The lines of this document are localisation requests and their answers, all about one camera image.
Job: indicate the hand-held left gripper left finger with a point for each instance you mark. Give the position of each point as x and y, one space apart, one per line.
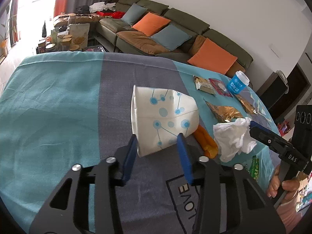
128 156

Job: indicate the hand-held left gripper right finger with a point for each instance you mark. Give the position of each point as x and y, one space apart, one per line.
184 158

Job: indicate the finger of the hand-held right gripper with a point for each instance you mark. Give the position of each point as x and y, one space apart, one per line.
273 132
265 139

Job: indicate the orange peel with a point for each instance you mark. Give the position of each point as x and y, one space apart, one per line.
207 141

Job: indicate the white tissue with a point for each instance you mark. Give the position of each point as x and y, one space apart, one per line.
231 139

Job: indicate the white blue-dotted paper cup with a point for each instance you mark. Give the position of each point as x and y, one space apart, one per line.
160 117

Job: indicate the person's right forearm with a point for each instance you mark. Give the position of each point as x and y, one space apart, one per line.
287 214

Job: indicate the person's right hand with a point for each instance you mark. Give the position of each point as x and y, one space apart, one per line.
292 185

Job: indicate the green snack wrapper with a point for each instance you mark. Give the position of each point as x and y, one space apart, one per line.
256 168

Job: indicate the full gold foil packet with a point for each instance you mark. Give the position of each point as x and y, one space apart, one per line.
247 103

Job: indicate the flat gold foil wrapper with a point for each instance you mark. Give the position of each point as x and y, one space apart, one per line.
224 112

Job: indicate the blue paper cup white lid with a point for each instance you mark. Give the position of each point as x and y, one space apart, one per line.
236 85

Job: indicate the red cake packet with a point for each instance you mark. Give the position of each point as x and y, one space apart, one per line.
219 87

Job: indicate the beige biscuit packet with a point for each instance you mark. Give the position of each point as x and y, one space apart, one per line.
206 86

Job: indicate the teal grey printed tablecloth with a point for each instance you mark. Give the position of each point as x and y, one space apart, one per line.
61 102

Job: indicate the large orange cushion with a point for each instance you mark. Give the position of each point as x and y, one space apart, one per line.
212 56

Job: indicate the dark coffee table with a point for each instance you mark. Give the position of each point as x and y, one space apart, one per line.
96 50

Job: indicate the brown sofa seat cover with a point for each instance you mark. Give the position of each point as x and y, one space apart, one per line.
139 41

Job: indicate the large blue grey cushion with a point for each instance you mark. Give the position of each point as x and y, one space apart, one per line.
170 37

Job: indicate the kraft paper snack bag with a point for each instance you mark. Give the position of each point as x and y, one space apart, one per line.
79 34

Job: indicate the small orange cushion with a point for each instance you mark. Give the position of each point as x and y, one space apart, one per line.
151 24

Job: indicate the green corner sofa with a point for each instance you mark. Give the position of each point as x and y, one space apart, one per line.
185 17

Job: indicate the red clothes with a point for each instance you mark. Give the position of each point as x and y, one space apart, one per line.
117 14

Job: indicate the small blue grey cushion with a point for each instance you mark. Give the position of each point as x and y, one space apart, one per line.
134 13

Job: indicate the dark cone-shaped bottle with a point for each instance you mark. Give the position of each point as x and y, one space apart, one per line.
44 29

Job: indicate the white clothes pile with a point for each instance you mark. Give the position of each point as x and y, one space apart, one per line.
97 6

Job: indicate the dark bag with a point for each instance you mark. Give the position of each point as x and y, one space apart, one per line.
82 9

